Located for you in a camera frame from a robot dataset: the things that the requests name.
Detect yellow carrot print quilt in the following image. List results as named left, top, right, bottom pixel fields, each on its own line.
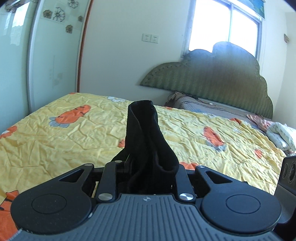
left=1, top=93, right=285, bottom=240

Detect pink patterned cloth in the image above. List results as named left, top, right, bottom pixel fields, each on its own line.
left=247, top=114, right=273, bottom=132

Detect white sliding wardrobe door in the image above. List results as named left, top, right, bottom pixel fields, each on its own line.
left=0, top=0, right=93, bottom=121

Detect white wall socket plate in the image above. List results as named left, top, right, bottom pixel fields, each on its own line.
left=150, top=35, right=159, bottom=44
left=142, top=34, right=151, bottom=42

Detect striped grey pillow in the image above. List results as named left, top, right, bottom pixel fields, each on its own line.
left=165, top=92, right=253, bottom=121

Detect green upholstered headboard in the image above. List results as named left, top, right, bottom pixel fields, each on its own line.
left=140, top=42, right=273, bottom=119

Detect black pants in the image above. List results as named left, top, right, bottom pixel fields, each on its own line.
left=113, top=100, right=179, bottom=194

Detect window with white frame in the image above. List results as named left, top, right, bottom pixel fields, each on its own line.
left=181, top=1, right=265, bottom=59

